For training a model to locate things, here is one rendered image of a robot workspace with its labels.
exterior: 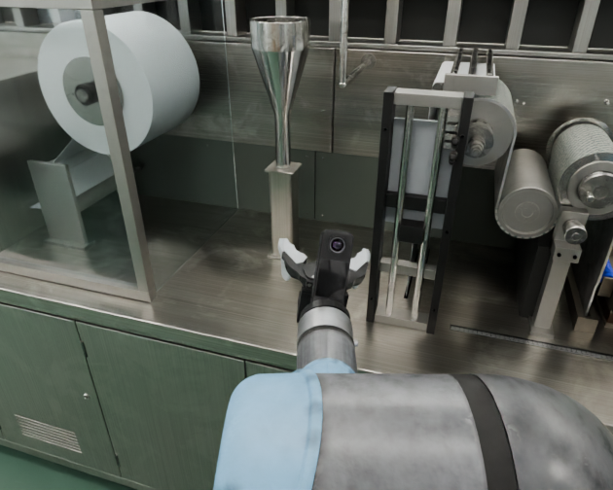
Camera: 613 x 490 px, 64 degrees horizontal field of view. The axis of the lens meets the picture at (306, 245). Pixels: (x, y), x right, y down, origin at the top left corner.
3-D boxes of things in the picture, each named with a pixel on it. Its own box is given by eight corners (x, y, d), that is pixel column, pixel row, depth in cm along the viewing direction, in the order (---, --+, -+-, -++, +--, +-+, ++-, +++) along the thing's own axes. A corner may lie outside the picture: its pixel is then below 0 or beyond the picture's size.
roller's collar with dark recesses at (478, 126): (457, 157, 101) (462, 125, 98) (458, 147, 106) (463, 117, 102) (490, 159, 99) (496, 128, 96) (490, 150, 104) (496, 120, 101)
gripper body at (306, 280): (296, 298, 81) (293, 349, 70) (303, 255, 77) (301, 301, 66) (342, 304, 81) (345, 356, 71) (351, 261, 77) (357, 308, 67)
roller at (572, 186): (560, 210, 104) (575, 158, 98) (548, 167, 125) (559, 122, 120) (621, 218, 101) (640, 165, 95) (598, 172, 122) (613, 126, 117)
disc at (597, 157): (550, 215, 106) (568, 149, 98) (549, 214, 106) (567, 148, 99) (628, 226, 102) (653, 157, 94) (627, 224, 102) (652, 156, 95)
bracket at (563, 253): (529, 336, 114) (564, 218, 98) (527, 320, 119) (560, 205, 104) (553, 341, 112) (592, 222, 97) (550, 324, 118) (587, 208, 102)
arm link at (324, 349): (293, 441, 57) (292, 389, 53) (296, 372, 67) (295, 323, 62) (361, 442, 57) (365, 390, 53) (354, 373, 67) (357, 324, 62)
